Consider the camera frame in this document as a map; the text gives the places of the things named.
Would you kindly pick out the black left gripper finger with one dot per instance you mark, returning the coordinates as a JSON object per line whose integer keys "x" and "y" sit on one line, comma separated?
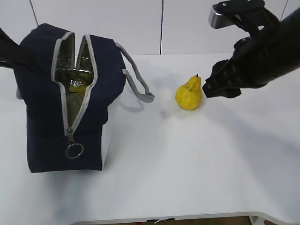
{"x": 11, "y": 54}

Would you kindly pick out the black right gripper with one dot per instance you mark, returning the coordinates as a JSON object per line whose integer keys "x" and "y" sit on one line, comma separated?
{"x": 274, "y": 53}

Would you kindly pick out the yellow pear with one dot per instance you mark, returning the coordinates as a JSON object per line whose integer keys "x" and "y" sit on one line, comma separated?
{"x": 189, "y": 96}

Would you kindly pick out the yellow banana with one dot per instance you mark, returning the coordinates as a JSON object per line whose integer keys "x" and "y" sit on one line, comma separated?
{"x": 78, "y": 89}

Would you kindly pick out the navy lunch bag grey handles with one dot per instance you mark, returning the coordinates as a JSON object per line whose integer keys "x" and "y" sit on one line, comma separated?
{"x": 102, "y": 65}

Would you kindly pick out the glass container green lid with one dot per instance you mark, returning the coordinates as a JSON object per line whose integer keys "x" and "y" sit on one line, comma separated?
{"x": 74, "y": 102}

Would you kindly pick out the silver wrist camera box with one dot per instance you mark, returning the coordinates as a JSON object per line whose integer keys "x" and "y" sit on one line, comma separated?
{"x": 224, "y": 13}

